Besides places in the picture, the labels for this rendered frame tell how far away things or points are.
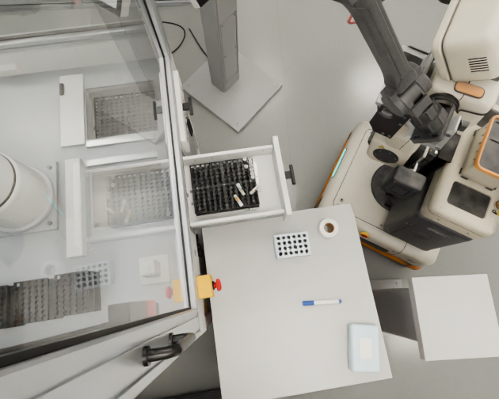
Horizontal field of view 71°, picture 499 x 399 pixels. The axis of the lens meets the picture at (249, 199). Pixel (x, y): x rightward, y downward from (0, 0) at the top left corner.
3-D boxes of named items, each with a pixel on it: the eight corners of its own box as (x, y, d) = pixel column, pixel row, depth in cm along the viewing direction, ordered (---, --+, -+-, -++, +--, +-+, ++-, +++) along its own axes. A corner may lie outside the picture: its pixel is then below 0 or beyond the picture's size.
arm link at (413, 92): (420, 121, 92) (435, 105, 91) (401, 96, 87) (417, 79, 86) (398, 112, 99) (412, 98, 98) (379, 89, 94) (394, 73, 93)
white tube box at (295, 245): (306, 233, 130) (307, 231, 126) (309, 255, 128) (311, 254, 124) (272, 237, 130) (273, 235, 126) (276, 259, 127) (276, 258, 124)
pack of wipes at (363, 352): (347, 322, 122) (351, 324, 118) (374, 324, 122) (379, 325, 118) (348, 369, 118) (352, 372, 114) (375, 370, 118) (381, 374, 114)
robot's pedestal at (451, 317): (400, 279, 201) (489, 271, 127) (409, 333, 193) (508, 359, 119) (348, 281, 200) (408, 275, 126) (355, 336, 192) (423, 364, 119)
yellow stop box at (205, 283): (214, 275, 118) (211, 273, 111) (216, 296, 116) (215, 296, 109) (199, 277, 118) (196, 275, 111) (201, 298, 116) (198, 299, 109)
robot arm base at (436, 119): (442, 142, 91) (456, 105, 94) (428, 123, 87) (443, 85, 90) (411, 144, 99) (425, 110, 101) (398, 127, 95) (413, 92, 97)
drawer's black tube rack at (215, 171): (251, 163, 129) (252, 156, 123) (259, 208, 124) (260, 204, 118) (192, 171, 128) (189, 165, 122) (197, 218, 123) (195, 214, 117)
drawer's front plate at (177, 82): (182, 85, 139) (177, 69, 128) (190, 153, 132) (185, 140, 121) (178, 86, 139) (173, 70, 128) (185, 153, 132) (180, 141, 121)
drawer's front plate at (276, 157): (274, 147, 133) (276, 134, 122) (288, 221, 125) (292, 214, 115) (270, 148, 133) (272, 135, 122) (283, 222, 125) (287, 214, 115)
